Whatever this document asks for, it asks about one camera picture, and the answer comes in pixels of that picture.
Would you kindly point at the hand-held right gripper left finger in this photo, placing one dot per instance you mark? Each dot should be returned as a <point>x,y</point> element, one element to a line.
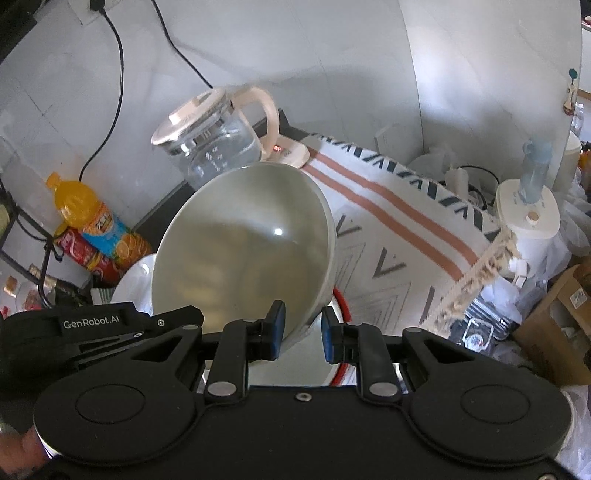
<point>277,330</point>

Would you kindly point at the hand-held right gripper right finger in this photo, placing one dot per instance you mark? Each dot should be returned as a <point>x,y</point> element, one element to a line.
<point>328,336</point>

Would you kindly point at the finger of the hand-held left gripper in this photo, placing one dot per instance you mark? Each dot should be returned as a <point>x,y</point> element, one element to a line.
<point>182,318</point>

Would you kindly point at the pale grey plate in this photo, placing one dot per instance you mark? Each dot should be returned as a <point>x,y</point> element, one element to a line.
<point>134,281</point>

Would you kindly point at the large white bowl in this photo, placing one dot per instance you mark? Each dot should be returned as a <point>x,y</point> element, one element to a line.
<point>240,249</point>

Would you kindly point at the person's left hand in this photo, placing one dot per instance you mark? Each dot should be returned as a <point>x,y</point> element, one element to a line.
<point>21,450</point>

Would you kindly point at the red cola bottle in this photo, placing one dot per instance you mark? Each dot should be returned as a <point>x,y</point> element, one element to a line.
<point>85,253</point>

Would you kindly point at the orange juice bottle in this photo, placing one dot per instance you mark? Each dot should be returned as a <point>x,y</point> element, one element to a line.
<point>92,217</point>

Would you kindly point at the patterned fringed tablecloth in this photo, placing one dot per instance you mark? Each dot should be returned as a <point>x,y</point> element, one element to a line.
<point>392,240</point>

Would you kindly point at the silver ribbed container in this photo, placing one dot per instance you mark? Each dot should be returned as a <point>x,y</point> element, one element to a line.
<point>482,330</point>

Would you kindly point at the glass kettle with cream lid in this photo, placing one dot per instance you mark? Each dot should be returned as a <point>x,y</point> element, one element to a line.
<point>207,147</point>

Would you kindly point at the cream kettle base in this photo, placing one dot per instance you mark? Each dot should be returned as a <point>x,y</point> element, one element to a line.
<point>292,154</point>

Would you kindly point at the white plastic bag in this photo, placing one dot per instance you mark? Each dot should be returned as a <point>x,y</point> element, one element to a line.
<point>434,159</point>

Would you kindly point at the cardboard box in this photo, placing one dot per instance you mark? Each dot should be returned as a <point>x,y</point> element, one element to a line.
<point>549,323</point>

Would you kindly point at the cream round appliance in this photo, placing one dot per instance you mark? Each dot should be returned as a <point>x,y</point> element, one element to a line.
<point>531,230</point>

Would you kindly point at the blue water bottle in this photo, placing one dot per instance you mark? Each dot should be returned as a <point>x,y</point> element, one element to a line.
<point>537,170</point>

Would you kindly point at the white cylinder container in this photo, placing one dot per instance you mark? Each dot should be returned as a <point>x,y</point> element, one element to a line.
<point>574,161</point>

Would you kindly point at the wall hook ornament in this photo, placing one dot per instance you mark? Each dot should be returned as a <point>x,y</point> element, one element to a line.
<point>571,92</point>

